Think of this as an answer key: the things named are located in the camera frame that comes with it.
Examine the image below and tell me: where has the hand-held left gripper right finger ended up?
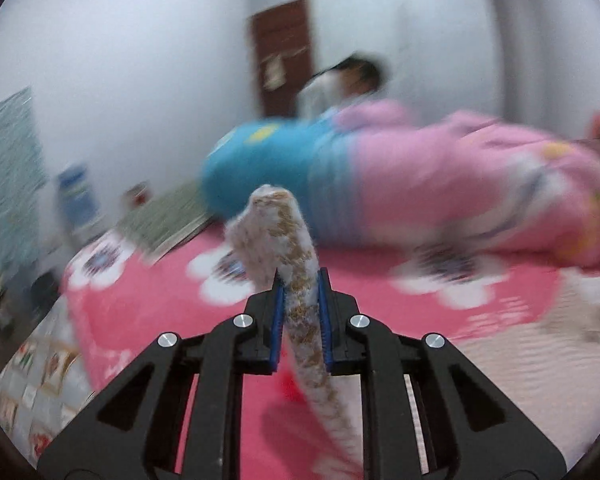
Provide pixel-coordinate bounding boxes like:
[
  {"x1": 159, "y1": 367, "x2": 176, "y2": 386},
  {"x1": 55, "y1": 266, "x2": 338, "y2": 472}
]
[{"x1": 317, "y1": 267, "x2": 567, "y2": 480}]

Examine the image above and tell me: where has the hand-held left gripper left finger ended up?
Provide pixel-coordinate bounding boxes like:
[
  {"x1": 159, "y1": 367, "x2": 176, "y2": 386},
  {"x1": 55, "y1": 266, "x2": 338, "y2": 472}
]
[{"x1": 36, "y1": 269, "x2": 286, "y2": 480}]

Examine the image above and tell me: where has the beige houndstooth coat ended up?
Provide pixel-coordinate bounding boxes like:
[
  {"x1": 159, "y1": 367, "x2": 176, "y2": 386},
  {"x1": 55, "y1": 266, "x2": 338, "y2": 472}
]
[{"x1": 223, "y1": 184, "x2": 368, "y2": 480}]

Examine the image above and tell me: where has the pink floral bed blanket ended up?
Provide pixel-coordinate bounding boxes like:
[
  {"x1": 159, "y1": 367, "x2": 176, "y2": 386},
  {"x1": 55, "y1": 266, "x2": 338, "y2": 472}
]
[{"x1": 60, "y1": 220, "x2": 596, "y2": 480}]

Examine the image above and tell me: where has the grey-green patterned cloth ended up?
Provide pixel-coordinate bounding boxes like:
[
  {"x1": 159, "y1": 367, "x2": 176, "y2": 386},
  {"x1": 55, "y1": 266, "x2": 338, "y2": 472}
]
[{"x1": 117, "y1": 180, "x2": 216, "y2": 266}]

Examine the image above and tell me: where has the pink and blue quilt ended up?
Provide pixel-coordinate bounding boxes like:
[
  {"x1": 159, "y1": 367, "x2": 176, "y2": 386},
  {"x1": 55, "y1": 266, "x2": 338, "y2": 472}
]
[{"x1": 200, "y1": 100, "x2": 600, "y2": 276}]

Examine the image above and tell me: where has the blue and white package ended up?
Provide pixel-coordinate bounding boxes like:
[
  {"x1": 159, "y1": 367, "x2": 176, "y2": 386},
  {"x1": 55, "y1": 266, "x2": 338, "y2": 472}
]
[{"x1": 56, "y1": 164, "x2": 106, "y2": 241}]

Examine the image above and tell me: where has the patchwork printed sheet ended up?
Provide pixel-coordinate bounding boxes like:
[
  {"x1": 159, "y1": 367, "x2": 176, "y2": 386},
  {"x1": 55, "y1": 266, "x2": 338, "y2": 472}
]
[{"x1": 0, "y1": 295, "x2": 98, "y2": 461}]

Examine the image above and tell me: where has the white cloth on door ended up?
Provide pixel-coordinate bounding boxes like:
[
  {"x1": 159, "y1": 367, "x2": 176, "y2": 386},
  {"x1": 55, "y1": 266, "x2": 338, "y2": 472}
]
[{"x1": 262, "y1": 52, "x2": 288, "y2": 91}]

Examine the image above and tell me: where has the cream fleece blanket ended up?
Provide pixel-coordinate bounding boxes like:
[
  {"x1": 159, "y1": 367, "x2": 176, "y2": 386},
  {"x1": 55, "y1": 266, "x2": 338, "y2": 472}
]
[{"x1": 555, "y1": 267, "x2": 600, "y2": 346}]

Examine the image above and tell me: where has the brown wooden door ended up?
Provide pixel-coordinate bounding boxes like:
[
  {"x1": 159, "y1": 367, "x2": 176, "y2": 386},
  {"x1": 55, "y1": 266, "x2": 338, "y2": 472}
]
[{"x1": 249, "y1": 0, "x2": 315, "y2": 120}]

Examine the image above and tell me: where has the white wardrobe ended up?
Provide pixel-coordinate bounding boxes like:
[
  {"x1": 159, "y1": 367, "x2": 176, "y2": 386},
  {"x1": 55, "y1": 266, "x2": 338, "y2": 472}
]
[{"x1": 307, "y1": 0, "x2": 506, "y2": 111}]

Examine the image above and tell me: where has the teal wall poster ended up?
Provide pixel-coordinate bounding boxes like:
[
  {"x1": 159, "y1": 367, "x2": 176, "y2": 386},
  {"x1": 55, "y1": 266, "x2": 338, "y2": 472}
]
[{"x1": 0, "y1": 87, "x2": 48, "y2": 261}]

